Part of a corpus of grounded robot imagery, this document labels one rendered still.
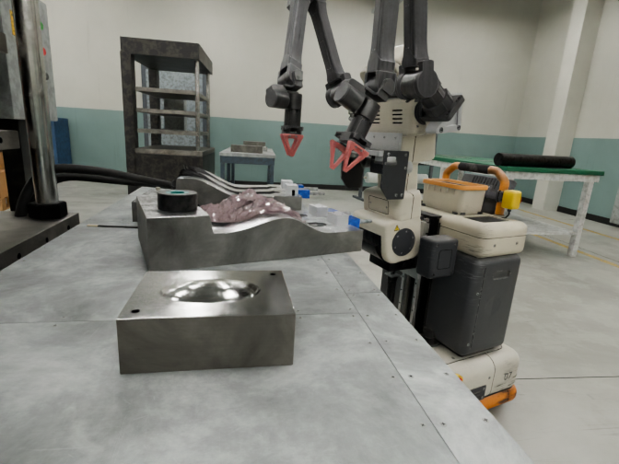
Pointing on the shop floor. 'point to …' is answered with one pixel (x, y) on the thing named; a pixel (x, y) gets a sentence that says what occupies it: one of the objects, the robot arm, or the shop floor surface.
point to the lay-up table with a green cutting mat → (529, 168)
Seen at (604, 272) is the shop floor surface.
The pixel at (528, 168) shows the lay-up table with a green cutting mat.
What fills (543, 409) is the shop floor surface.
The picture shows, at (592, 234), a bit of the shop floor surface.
